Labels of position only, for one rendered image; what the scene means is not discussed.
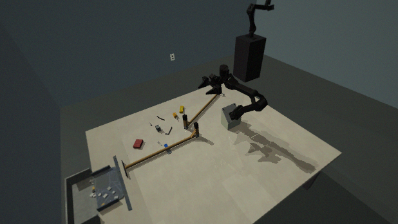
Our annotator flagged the red rectangular block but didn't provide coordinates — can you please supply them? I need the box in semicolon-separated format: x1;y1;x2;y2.
133;139;143;149

